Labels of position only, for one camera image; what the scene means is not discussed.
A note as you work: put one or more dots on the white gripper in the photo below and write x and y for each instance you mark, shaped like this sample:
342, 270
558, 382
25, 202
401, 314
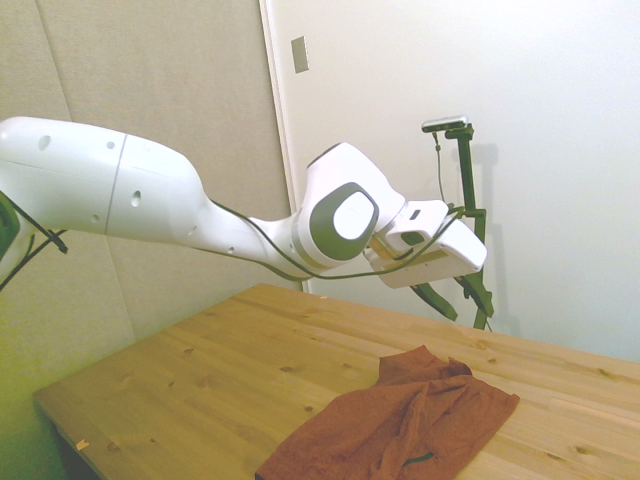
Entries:
450, 255

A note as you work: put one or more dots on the rust red shorts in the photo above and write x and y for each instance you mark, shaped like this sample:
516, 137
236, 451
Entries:
400, 425

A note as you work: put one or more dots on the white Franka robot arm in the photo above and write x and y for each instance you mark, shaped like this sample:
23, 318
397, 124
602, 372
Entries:
150, 195

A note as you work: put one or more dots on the small orange tape piece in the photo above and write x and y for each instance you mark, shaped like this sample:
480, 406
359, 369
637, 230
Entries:
82, 443

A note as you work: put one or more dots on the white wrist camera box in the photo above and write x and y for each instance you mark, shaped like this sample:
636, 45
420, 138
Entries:
422, 217

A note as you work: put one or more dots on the dark green camera stand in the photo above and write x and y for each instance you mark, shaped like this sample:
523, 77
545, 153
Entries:
468, 170

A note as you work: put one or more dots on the grey camera on stand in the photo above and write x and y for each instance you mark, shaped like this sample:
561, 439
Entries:
445, 123

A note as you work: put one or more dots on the white door frame trim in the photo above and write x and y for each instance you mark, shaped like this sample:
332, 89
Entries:
280, 100

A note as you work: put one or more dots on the grey wall plate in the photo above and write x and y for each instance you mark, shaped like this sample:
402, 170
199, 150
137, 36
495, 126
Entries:
300, 55

